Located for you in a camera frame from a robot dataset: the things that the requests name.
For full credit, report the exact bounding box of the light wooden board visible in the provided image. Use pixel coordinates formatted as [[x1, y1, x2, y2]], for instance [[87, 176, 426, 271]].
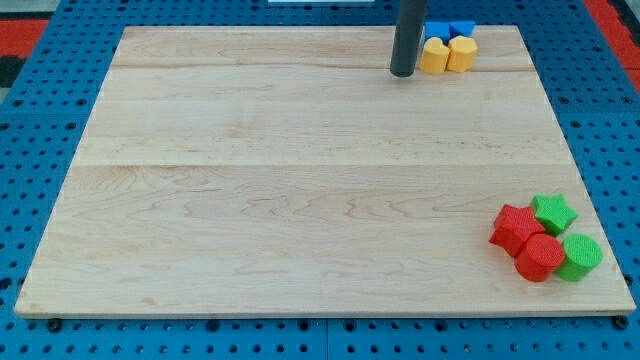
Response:
[[15, 25, 636, 319]]

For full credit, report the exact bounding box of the yellow heart block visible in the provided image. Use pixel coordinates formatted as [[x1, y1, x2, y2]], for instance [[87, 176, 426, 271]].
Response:
[[419, 37, 450, 74]]

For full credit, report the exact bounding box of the yellow hexagon block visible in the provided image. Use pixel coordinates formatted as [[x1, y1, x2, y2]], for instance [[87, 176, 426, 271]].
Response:
[[446, 36, 478, 73]]

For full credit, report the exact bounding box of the blue cube block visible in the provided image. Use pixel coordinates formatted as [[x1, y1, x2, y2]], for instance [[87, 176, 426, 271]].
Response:
[[424, 21, 451, 44]]

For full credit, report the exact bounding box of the red star block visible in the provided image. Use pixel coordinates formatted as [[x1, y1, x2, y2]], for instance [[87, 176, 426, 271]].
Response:
[[489, 204, 546, 258]]

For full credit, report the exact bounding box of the blue triangle block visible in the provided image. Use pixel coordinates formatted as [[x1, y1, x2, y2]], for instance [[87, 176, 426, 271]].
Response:
[[448, 20, 476, 39]]

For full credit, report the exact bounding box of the red cylinder block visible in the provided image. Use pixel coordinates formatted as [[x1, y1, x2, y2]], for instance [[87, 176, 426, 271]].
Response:
[[514, 234, 566, 282]]

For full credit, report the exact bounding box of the green star block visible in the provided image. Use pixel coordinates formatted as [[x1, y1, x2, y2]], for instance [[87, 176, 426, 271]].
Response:
[[530, 194, 579, 236]]

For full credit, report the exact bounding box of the green cylinder block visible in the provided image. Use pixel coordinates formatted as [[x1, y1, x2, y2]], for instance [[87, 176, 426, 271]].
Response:
[[555, 233, 604, 282]]

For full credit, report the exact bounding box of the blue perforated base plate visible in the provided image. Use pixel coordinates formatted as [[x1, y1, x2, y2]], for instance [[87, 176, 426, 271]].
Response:
[[1, 0, 639, 359]]

